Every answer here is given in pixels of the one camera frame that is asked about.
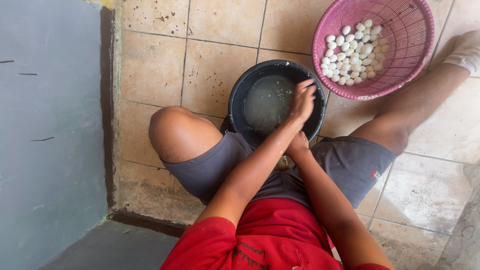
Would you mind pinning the person's right leg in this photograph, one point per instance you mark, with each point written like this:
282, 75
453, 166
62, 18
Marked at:
416, 101

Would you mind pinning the person's right hand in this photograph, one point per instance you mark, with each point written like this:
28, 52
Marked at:
298, 144

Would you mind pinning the black plastic bucket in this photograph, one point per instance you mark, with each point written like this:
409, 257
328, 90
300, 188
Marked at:
238, 95

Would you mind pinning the person's leg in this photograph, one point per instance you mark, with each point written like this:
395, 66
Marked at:
180, 133
416, 101

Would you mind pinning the person's left hand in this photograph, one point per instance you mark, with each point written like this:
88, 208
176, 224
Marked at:
302, 107

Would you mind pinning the cloudy water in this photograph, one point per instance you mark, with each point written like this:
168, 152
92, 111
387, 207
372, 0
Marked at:
264, 105

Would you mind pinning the grey shorts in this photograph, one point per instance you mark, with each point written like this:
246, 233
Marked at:
345, 165

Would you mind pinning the red shirt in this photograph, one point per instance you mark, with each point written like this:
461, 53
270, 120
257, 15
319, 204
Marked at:
273, 236

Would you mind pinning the pink plastic basket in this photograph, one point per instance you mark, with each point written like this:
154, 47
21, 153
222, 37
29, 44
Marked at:
408, 37

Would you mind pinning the person's left fingers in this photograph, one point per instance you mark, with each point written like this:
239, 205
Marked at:
305, 92

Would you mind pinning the person's left leg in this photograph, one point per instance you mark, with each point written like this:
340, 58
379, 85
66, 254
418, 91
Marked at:
180, 133

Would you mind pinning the pile of peeled white eggs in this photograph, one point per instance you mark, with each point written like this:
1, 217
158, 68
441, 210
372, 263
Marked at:
352, 56

